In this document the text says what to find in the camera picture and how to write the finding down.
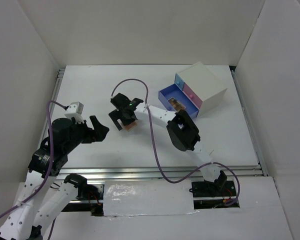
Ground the long brown eyeshadow palette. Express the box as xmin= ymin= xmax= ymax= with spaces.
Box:
xmin=168 ymin=97 xmax=186 ymax=112

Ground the white front cover board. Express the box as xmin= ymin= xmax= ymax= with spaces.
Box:
xmin=103 ymin=180 xmax=195 ymax=217

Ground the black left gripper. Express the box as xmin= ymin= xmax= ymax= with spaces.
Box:
xmin=64 ymin=115 xmax=110 ymax=152

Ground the light blue drawer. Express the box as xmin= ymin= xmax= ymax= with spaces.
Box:
xmin=174 ymin=73 xmax=184 ymax=91

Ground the aluminium frame rail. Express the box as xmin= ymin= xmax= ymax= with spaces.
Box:
xmin=52 ymin=65 xmax=263 ymax=181

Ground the pink four-pan eyeshadow palette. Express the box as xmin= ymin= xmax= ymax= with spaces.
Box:
xmin=123 ymin=121 xmax=138 ymax=132

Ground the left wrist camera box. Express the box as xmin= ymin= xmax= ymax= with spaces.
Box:
xmin=64 ymin=101 xmax=84 ymax=123

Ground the white drawer cabinet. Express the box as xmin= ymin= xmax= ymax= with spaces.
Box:
xmin=177 ymin=62 xmax=227 ymax=117

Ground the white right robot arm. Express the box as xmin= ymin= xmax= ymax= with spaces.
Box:
xmin=109 ymin=93 xmax=227 ymax=196

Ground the pink drawer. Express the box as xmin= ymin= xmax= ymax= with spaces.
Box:
xmin=182 ymin=83 xmax=203 ymax=109

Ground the purple-blue drawer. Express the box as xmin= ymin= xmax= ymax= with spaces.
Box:
xmin=158 ymin=84 xmax=199 ymax=119

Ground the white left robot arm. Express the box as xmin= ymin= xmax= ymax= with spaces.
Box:
xmin=0 ymin=115 xmax=110 ymax=240

